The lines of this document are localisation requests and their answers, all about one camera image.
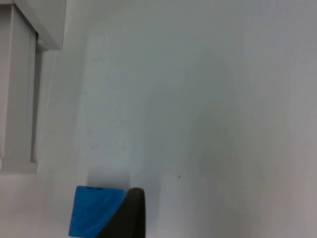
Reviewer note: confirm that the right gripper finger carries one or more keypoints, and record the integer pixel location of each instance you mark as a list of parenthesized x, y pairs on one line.
[(128, 218)]

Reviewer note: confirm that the blue block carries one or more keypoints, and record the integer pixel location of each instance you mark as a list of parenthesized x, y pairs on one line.
[(94, 210)]

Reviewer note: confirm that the grey chest of drawers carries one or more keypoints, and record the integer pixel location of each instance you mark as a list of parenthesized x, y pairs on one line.
[(17, 81)]

